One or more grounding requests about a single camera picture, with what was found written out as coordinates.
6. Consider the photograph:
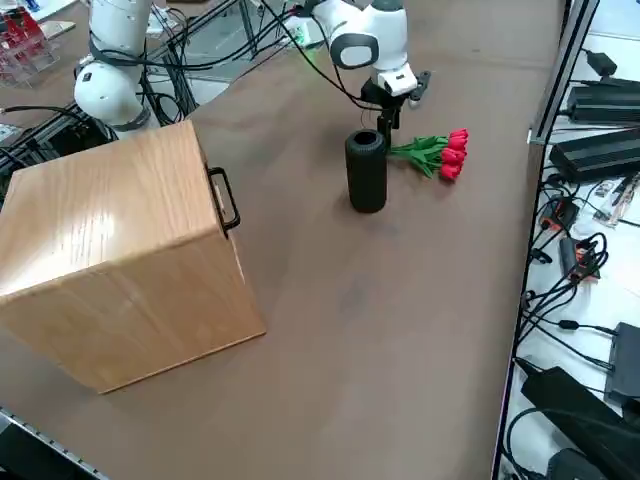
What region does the red tulip bouquet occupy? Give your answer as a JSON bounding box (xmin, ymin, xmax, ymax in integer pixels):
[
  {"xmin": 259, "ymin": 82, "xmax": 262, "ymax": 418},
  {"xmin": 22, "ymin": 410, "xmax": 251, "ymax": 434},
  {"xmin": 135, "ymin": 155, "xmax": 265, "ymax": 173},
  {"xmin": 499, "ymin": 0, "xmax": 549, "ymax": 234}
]
[{"xmin": 387, "ymin": 128, "xmax": 470, "ymax": 184}]

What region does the black cylindrical vase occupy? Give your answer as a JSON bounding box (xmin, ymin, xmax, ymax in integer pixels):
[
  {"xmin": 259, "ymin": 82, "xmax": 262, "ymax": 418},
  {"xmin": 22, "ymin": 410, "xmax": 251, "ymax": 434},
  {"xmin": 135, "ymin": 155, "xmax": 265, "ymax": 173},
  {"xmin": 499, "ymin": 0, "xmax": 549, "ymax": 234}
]
[{"xmin": 344, "ymin": 128, "xmax": 389, "ymax": 215}]

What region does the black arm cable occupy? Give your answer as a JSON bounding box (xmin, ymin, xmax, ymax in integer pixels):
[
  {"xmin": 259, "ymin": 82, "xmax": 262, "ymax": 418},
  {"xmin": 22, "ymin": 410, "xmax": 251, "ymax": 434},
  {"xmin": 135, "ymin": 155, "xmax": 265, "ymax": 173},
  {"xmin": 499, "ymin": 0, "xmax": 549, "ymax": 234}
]
[{"xmin": 272, "ymin": 0, "xmax": 374, "ymax": 109}]

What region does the black aluminium frame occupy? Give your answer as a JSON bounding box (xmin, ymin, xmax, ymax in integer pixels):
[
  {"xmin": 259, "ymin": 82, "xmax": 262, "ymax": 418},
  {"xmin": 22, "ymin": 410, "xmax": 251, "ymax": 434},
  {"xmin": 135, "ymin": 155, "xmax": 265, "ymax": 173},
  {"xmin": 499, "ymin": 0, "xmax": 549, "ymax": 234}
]
[{"xmin": 0, "ymin": 102, "xmax": 119, "ymax": 169}]

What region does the black cable hub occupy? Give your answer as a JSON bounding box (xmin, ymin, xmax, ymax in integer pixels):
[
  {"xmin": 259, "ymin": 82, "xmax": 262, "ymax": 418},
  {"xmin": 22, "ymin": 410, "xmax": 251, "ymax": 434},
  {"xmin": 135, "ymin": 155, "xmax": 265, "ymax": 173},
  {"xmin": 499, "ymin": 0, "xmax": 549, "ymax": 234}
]
[{"xmin": 603, "ymin": 322, "xmax": 640, "ymax": 404}]

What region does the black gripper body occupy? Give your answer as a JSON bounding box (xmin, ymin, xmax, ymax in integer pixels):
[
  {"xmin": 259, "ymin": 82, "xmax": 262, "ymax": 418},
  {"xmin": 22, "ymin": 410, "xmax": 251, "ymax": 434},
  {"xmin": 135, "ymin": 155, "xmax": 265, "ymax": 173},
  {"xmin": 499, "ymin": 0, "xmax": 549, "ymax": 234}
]
[{"xmin": 360, "ymin": 77, "xmax": 408, "ymax": 115}]

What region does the small black power adapter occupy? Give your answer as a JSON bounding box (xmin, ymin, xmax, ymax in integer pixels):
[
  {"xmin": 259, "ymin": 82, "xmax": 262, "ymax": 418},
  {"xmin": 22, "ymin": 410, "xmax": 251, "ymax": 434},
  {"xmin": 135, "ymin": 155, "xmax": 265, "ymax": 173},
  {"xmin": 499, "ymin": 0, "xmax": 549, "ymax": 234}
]
[{"xmin": 584, "ymin": 49, "xmax": 619, "ymax": 77}]

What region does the wooden drawer box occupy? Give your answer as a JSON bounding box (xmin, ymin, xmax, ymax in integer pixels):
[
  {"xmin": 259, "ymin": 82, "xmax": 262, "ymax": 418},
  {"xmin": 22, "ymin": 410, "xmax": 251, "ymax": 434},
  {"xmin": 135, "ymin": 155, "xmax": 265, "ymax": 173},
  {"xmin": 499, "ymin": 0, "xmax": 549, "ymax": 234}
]
[{"xmin": 0, "ymin": 119, "xmax": 268, "ymax": 396}]

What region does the large black power brick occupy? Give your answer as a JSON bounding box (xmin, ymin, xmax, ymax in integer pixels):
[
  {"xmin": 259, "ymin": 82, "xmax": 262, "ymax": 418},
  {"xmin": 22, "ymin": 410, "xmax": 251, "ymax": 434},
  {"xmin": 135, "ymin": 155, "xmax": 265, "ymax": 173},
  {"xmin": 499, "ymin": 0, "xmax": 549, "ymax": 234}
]
[
  {"xmin": 549, "ymin": 128, "xmax": 640, "ymax": 182},
  {"xmin": 568, "ymin": 79, "xmax": 640, "ymax": 125}
]

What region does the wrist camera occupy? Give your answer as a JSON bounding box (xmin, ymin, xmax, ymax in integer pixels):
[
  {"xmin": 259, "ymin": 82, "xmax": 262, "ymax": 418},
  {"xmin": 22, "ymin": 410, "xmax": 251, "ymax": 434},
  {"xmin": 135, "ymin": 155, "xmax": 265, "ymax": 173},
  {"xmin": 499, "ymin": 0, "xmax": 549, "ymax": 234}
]
[{"xmin": 405, "ymin": 70, "xmax": 433, "ymax": 109}]

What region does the aluminium rail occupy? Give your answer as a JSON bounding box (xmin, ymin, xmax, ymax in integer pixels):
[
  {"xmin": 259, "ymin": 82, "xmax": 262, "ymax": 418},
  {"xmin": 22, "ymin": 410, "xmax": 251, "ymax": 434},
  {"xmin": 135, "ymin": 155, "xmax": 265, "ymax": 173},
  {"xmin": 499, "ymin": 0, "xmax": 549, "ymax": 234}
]
[{"xmin": 0, "ymin": 405, "xmax": 110, "ymax": 480}]

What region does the aluminium profile post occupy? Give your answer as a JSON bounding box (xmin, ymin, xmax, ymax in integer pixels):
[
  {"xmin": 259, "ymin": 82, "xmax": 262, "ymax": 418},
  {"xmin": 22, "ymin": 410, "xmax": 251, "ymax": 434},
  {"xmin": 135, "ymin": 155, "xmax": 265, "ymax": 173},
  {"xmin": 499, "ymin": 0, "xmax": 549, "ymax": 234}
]
[{"xmin": 528, "ymin": 0, "xmax": 601, "ymax": 145}]

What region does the black drawer handle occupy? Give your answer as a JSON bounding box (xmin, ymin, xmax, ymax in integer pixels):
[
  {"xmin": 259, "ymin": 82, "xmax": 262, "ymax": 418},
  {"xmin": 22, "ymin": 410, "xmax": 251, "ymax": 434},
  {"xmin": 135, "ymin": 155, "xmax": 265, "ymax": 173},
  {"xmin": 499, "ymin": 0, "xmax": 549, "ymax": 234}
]
[{"xmin": 207, "ymin": 166, "xmax": 242, "ymax": 240}]

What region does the orange and black device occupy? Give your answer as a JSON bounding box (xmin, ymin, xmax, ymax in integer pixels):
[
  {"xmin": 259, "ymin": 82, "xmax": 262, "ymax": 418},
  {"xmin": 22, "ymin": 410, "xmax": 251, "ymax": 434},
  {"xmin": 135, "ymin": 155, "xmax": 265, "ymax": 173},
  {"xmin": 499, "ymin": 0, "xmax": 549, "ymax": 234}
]
[
  {"xmin": 558, "ymin": 235, "xmax": 601, "ymax": 285},
  {"xmin": 538, "ymin": 196, "xmax": 581, "ymax": 232}
]

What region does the clear acrylic shelf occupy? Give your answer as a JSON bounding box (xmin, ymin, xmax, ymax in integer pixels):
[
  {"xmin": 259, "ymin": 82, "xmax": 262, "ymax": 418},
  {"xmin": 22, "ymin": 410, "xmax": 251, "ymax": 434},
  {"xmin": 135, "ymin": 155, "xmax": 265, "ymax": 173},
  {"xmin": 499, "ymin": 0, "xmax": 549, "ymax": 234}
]
[{"xmin": 0, "ymin": 4, "xmax": 61, "ymax": 90}]

